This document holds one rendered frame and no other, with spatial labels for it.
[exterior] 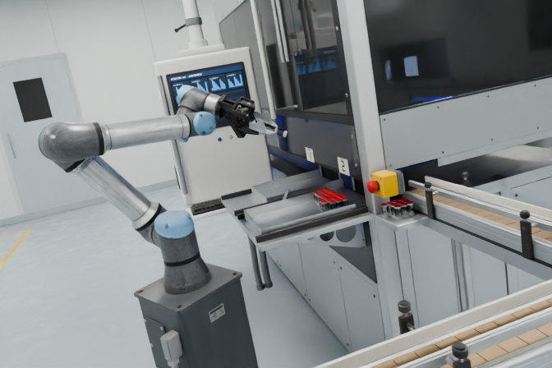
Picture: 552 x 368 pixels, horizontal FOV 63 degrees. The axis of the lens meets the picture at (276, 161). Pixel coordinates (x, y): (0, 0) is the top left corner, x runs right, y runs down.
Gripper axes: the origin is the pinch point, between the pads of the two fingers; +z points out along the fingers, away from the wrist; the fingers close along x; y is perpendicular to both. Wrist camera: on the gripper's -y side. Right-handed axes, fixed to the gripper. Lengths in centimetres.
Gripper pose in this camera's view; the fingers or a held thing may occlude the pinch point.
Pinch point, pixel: (273, 130)
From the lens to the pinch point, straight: 154.1
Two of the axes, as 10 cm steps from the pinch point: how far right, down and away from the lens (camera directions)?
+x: 3.8, -7.2, 5.8
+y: 0.6, -6.1, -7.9
